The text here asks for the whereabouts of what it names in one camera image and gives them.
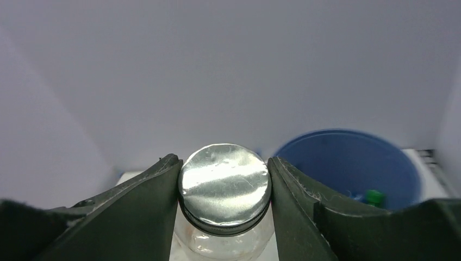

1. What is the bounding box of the blue plastic bin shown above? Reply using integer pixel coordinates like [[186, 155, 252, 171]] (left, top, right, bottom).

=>
[[274, 129, 422, 210]]

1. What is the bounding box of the green plastic bottle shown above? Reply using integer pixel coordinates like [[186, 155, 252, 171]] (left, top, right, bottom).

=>
[[365, 190, 385, 208]]

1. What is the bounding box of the clear bottle silver cap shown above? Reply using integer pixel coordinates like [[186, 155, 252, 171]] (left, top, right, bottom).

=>
[[174, 143, 274, 260]]

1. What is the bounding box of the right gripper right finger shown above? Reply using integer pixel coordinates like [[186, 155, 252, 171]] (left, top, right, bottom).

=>
[[268, 157, 460, 260]]

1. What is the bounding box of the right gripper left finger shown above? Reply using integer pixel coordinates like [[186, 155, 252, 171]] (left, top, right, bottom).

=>
[[1, 154, 183, 260]]

